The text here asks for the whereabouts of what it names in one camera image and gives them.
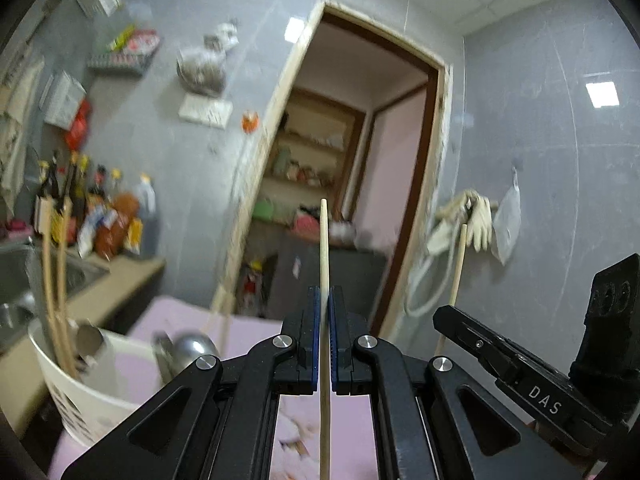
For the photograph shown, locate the orange wall hook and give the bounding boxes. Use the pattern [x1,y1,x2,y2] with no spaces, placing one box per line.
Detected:
[241,112,259,134]

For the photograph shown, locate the white flexible hose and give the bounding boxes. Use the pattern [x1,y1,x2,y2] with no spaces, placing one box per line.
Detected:
[403,238,457,319]

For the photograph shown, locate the red cloth on fridge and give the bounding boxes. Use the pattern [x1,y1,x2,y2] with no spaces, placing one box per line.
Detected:
[292,210,320,237]

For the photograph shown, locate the hanging beige towel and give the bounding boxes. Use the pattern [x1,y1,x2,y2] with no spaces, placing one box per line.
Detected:
[1,56,44,216]

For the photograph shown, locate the green box on shelf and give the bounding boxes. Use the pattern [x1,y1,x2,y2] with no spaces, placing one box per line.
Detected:
[252,198,276,222]

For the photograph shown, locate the thick bamboo chopstick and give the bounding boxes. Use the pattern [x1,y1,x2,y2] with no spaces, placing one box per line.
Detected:
[40,196,67,375]
[56,196,78,379]

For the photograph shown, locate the dark sauce bottle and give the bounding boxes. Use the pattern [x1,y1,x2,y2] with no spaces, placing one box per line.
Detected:
[67,151,89,235]

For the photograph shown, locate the thin wooden chopstick long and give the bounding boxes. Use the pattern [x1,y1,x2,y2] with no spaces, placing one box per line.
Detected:
[205,285,235,354]

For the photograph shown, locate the oil jug yellow cap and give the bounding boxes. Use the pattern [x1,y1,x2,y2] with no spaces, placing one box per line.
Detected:
[131,174,158,259]

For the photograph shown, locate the white wall socket panel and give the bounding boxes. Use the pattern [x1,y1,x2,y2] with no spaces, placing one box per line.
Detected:
[178,93,233,130]

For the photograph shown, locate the steel spoon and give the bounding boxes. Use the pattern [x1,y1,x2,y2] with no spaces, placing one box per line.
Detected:
[75,322,105,367]
[152,330,220,384]

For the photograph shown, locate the grey refrigerator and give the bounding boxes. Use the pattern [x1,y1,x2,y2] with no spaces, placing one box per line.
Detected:
[266,236,387,321]

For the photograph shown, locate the white box on wall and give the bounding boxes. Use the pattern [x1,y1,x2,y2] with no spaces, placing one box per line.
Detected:
[44,70,86,130]

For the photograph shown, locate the hanging plastic bag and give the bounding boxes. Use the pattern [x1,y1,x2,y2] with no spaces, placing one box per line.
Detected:
[176,20,239,98]

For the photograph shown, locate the red plastic bag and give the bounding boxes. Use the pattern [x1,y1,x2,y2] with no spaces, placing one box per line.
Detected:
[64,99,92,152]

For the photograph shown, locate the stainless steel sink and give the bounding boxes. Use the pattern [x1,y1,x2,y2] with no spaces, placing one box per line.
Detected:
[0,237,108,353]

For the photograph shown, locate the white plastic utensil holder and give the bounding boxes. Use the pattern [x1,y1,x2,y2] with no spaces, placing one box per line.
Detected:
[28,321,163,446]

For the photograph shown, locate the grey wall shelf rack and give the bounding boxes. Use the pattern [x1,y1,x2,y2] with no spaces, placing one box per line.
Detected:
[87,30,162,76]

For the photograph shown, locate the cream rubber gloves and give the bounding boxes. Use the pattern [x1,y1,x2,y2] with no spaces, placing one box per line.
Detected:
[426,188,492,256]

